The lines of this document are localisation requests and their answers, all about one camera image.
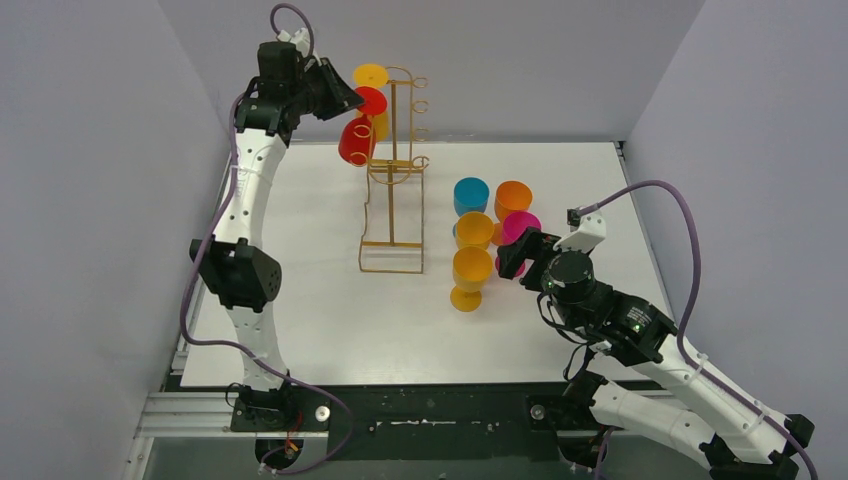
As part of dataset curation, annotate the magenta plastic wine glass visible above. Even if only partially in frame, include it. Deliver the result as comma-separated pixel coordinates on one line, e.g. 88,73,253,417
495,211,542,248

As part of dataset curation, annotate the yellow back wine glass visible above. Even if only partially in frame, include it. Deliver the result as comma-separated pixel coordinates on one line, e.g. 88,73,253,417
353,63,389,142

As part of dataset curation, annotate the yellow wine glass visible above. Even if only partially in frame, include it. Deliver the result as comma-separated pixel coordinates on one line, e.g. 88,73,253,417
455,211,495,250
450,246,494,312
353,63,389,142

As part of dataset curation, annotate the red plastic wine glass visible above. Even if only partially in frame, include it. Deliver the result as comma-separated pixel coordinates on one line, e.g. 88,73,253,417
338,86,390,167

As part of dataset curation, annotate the orange plastic wine glass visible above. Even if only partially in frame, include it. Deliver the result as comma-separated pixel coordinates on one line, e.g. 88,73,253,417
492,180,533,246

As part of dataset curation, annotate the blue plastic wine glass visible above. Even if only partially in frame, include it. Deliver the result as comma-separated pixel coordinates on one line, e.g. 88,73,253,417
453,177,490,218

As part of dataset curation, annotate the gold wire glass rack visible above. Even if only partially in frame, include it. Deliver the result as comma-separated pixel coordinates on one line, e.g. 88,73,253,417
357,65,429,274

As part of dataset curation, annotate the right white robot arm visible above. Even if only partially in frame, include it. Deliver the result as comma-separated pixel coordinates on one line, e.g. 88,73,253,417
497,228,814,479

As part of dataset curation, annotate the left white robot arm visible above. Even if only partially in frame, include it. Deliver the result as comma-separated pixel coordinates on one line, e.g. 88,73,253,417
190,31,364,431

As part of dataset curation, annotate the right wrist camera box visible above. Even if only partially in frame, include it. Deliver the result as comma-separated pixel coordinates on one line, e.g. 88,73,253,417
554,209,607,254

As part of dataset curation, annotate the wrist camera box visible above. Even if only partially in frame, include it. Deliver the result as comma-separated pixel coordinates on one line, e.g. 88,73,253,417
276,27,314,60
554,209,607,254

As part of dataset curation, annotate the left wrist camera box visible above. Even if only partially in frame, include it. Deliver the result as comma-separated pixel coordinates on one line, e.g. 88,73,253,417
276,27,314,60

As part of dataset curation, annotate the black base frame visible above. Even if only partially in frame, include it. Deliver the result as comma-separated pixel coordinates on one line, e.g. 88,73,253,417
225,382,607,472

